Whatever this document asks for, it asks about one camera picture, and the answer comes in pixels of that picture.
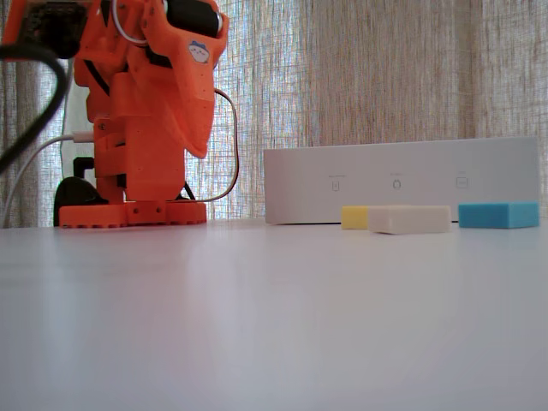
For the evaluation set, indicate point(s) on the orange gripper black servo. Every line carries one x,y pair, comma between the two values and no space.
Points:
198,96

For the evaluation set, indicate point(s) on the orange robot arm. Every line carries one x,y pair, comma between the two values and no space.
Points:
141,150

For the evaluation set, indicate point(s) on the orange robot base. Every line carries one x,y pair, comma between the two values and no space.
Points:
94,214

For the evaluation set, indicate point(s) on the yellow foam cuboid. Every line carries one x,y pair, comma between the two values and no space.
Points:
354,217

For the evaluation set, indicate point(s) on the white foam cuboid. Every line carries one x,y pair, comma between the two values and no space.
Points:
406,219

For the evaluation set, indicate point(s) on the blue foam cuboid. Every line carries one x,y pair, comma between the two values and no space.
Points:
496,214

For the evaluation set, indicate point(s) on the cartoon animal sticker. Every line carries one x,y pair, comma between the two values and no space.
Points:
199,52

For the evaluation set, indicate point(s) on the black table clamp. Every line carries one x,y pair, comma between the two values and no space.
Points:
75,192

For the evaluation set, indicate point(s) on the beige woven curtain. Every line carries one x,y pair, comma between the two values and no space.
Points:
364,73

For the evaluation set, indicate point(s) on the white cardboard box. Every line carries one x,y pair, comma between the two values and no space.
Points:
385,162

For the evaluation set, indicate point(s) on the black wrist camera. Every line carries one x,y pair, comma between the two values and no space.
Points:
51,25

